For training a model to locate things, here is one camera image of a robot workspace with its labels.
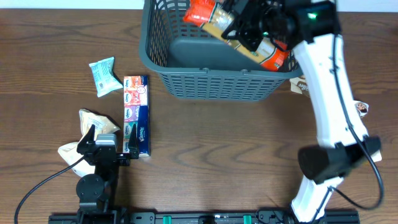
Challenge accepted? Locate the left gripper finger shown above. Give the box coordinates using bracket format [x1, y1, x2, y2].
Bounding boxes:
[127, 124, 139, 159]
[76, 124, 95, 154]

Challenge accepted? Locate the orange spaghetti packet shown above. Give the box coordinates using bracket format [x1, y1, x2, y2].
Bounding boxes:
[183, 1, 289, 72]

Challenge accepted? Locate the Kleenex tissue multipack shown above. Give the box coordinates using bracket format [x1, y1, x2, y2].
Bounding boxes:
[123, 76, 151, 158]

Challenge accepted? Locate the large cookie bag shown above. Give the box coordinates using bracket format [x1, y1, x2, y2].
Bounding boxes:
[354, 100, 382, 162]

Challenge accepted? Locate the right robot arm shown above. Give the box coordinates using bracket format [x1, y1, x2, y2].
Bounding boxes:
[222, 1, 384, 223]

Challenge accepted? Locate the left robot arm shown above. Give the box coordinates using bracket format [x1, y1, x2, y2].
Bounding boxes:
[76, 125, 139, 224]

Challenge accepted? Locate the beige snack packet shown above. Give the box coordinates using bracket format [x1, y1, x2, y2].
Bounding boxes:
[79, 109, 120, 140]

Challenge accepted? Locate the cream white snack packet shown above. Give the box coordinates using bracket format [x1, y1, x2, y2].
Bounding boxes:
[58, 142, 95, 177]

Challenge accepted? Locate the light blue snack packet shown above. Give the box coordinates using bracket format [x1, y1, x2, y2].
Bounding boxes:
[89, 57, 123, 98]

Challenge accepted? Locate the grey plastic basket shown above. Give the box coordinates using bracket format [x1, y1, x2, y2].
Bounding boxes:
[139, 0, 303, 101]

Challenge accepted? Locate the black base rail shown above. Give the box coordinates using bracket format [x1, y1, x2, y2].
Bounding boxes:
[48, 210, 361, 224]

